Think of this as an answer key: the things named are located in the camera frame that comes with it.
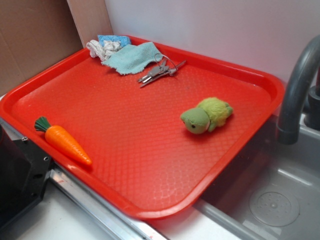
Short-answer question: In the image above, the white knotted rag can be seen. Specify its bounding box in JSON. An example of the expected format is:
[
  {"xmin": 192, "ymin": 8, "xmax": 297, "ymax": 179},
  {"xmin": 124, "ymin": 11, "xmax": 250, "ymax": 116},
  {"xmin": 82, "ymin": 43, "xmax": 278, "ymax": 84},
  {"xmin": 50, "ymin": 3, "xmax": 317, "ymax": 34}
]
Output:
[{"xmin": 85, "ymin": 40, "xmax": 122, "ymax": 62}]

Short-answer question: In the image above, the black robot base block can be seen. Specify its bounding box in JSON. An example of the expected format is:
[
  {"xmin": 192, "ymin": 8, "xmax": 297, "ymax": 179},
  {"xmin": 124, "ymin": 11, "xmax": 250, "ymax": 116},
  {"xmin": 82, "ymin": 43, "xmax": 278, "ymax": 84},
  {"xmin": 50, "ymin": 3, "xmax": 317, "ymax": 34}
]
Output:
[{"xmin": 0, "ymin": 127, "xmax": 52, "ymax": 230}]

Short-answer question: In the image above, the blue sponge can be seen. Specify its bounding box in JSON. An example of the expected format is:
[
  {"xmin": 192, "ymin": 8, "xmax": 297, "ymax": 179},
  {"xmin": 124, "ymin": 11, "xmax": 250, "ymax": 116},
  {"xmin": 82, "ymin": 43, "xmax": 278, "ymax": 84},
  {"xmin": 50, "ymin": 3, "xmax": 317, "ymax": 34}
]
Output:
[{"xmin": 97, "ymin": 35, "xmax": 131, "ymax": 47}]

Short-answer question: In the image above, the grey sink faucet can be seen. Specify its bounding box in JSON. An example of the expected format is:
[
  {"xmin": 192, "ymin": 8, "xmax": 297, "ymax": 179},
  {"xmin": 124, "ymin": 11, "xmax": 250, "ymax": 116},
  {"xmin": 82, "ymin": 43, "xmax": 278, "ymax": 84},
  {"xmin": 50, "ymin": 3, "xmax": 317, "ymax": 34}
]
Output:
[{"xmin": 275, "ymin": 36, "xmax": 320, "ymax": 145}]

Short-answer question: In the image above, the silver key bunch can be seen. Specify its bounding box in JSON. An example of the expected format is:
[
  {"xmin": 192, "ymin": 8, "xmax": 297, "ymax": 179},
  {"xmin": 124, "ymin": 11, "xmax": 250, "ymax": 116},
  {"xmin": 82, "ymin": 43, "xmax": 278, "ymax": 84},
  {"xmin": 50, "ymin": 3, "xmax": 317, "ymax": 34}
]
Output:
[{"xmin": 137, "ymin": 53, "xmax": 187, "ymax": 88}]

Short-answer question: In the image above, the brown cardboard panel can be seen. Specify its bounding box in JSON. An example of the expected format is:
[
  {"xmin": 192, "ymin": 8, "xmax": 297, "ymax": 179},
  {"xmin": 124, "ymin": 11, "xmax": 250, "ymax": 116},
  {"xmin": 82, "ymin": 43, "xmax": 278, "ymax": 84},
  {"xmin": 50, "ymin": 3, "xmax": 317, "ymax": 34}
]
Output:
[{"xmin": 0, "ymin": 0, "xmax": 83, "ymax": 95}]

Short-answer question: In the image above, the green plush turtle toy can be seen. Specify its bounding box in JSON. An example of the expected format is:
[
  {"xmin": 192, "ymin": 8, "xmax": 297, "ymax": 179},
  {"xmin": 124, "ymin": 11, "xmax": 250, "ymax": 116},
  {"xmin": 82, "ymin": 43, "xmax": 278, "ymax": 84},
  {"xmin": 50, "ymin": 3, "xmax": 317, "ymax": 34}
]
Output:
[{"xmin": 180, "ymin": 97, "xmax": 234, "ymax": 135}]

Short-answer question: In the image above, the grey plastic sink basin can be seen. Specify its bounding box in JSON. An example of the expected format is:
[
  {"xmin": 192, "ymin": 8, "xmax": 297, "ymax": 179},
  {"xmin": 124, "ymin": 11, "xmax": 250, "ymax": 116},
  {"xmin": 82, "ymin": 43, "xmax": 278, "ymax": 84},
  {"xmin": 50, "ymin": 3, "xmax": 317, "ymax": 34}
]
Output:
[{"xmin": 194, "ymin": 117, "xmax": 320, "ymax": 240}]

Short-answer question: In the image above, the light blue cloth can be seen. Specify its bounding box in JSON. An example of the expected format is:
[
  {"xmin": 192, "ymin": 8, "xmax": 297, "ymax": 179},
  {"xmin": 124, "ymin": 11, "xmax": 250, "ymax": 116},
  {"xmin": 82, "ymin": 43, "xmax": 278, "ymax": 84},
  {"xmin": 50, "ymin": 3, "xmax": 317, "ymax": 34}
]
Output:
[{"xmin": 101, "ymin": 42, "xmax": 163, "ymax": 75}]

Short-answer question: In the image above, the orange plastic toy carrot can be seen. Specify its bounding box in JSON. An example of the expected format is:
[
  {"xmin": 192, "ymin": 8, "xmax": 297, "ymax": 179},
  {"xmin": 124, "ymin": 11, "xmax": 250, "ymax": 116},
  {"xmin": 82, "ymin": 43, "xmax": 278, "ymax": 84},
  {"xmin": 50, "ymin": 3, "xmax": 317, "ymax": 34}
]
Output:
[{"xmin": 34, "ymin": 116, "xmax": 93, "ymax": 166}]

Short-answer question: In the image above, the dark faucet handle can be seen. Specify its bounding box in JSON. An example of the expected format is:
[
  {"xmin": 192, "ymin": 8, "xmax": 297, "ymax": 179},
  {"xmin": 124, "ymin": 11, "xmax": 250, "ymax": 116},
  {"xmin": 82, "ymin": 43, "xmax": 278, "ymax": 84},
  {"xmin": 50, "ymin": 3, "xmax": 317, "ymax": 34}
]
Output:
[{"xmin": 304, "ymin": 70, "xmax": 320, "ymax": 131}]

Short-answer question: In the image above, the red plastic tray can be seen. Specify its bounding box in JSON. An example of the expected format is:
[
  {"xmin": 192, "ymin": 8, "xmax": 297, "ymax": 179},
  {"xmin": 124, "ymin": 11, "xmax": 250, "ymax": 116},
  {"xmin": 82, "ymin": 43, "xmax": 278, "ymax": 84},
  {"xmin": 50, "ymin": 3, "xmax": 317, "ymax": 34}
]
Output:
[{"xmin": 0, "ymin": 44, "xmax": 284, "ymax": 220}]

